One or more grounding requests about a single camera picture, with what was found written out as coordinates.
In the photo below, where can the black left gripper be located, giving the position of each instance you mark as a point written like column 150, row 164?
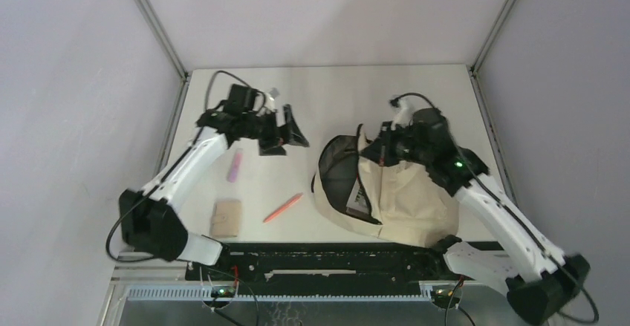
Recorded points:
column 280, row 137

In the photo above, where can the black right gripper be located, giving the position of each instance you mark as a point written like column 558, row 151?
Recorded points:
column 378, row 150

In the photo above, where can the orange pen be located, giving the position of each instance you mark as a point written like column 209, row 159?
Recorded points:
column 286, row 205

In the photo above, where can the pink highlighter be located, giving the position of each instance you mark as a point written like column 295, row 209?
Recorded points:
column 232, row 174

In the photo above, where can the cream canvas student bag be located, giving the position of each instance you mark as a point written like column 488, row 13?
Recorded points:
column 405, row 206

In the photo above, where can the white Singularity palm magazine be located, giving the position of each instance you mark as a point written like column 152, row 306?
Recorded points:
column 357, row 204

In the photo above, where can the tan small wallet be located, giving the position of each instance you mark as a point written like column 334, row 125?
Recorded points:
column 226, row 219

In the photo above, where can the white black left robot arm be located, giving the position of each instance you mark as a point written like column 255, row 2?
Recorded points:
column 149, row 220

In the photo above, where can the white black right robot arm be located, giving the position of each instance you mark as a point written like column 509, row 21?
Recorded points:
column 542, row 278

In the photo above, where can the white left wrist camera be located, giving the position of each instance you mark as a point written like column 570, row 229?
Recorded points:
column 272, row 96

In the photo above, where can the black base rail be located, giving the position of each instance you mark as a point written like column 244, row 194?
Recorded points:
column 326, row 269

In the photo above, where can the aluminium frame left post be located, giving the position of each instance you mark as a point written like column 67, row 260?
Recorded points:
column 161, row 36

